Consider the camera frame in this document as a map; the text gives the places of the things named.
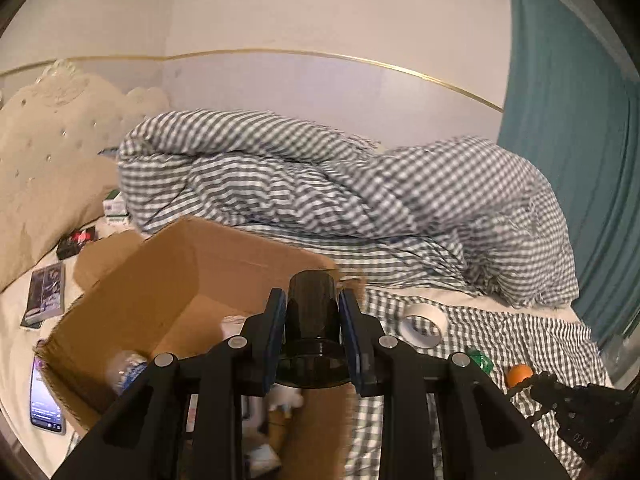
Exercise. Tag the brown cardboard box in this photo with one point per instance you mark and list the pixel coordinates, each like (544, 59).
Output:
(200, 270)

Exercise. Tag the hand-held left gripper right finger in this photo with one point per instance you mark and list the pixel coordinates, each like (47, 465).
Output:
(351, 345)

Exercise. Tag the grey checked bed sheet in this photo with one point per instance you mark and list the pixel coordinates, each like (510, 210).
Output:
(475, 325)

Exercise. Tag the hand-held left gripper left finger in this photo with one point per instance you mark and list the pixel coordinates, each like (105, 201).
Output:
(275, 340)

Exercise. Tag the clear plastic water bottle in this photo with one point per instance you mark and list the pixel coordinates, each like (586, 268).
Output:
(125, 370)

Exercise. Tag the smartphone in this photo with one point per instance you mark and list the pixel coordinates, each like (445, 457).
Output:
(45, 400)

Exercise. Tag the orange fruit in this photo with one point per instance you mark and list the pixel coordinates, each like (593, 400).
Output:
(519, 374)

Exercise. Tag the white tape roll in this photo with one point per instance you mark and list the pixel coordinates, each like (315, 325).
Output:
(422, 342)

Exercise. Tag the grey checked duvet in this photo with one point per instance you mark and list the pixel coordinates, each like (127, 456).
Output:
(300, 185)

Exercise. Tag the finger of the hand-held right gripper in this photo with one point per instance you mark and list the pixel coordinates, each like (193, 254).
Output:
(547, 406)
(560, 385)

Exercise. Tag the white cloth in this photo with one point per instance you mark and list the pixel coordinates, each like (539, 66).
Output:
(287, 398)

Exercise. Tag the black and red packet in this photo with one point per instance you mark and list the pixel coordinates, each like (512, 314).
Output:
(75, 242)

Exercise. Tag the cream tufted headboard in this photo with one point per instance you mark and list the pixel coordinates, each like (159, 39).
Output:
(55, 160)

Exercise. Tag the black plastic cup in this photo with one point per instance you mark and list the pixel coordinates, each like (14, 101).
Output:
(312, 310)

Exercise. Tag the teal curtain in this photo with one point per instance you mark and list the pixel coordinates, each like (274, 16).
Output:
(565, 110)

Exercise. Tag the small green plastic item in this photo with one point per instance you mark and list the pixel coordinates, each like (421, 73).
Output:
(481, 360)

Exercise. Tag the green and white box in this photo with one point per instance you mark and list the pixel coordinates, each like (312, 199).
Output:
(115, 207)

